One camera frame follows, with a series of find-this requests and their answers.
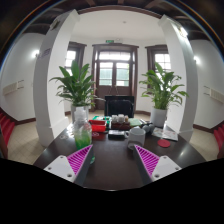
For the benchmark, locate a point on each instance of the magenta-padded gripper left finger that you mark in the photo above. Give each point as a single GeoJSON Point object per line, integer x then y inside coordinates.
{"type": "Point", "coordinates": [60, 166]}

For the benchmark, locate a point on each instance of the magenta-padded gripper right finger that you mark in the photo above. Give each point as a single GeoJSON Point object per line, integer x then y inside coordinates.
{"type": "Point", "coordinates": [165, 165]}

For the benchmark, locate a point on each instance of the clear bottle with green drink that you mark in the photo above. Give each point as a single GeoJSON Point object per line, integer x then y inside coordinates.
{"type": "Point", "coordinates": [82, 133]}

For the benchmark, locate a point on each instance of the flat round red coaster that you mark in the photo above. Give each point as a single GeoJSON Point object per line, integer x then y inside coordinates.
{"type": "Point", "coordinates": [163, 143]}

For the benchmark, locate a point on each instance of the round printed sticker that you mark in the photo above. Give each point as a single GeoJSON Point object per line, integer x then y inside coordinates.
{"type": "Point", "coordinates": [96, 135]}
{"type": "Point", "coordinates": [63, 136]}

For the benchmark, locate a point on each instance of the white ceramic mug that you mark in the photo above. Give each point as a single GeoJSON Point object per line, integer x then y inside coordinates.
{"type": "Point", "coordinates": [137, 136]}

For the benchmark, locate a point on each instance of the grey ball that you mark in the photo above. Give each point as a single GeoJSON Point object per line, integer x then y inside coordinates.
{"type": "Point", "coordinates": [146, 128]}
{"type": "Point", "coordinates": [151, 127]}

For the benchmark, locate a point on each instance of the green notebook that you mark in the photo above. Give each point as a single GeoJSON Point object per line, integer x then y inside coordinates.
{"type": "Point", "coordinates": [135, 122]}

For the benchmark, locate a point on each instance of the red box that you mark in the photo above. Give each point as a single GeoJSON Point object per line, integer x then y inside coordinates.
{"type": "Point", "coordinates": [98, 126]}

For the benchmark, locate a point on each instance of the small black box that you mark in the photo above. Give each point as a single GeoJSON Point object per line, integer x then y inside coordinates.
{"type": "Point", "coordinates": [116, 134]}

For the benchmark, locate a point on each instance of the brown box with jars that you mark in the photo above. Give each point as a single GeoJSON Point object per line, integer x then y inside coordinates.
{"type": "Point", "coordinates": [120, 125]}

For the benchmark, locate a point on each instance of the red carpeted stairs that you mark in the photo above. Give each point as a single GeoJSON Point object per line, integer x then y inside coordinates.
{"type": "Point", "coordinates": [6, 128]}
{"type": "Point", "coordinates": [220, 135]}

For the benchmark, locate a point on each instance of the green box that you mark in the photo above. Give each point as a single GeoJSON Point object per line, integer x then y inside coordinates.
{"type": "Point", "coordinates": [101, 118]}

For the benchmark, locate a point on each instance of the black chair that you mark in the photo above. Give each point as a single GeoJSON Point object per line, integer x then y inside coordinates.
{"type": "Point", "coordinates": [119, 106]}

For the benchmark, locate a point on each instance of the potted green plant white pot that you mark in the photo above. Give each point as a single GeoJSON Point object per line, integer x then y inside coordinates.
{"type": "Point", "coordinates": [78, 88]}
{"type": "Point", "coordinates": [160, 90]}

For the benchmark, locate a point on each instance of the dark framed window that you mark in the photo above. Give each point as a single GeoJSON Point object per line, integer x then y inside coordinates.
{"type": "Point", "coordinates": [70, 58]}
{"type": "Point", "coordinates": [161, 60]}

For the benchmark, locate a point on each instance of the dark wooden double door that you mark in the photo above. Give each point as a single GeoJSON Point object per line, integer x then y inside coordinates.
{"type": "Point", "coordinates": [115, 71]}

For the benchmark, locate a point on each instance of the green exit sign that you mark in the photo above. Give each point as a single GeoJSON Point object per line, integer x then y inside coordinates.
{"type": "Point", "coordinates": [110, 41]}

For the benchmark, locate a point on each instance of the white wall radiator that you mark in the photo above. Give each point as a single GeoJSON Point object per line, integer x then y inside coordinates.
{"type": "Point", "coordinates": [215, 95]}
{"type": "Point", "coordinates": [11, 87]}

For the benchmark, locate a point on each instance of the pillar wall lamp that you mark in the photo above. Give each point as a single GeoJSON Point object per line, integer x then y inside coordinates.
{"type": "Point", "coordinates": [182, 32]}

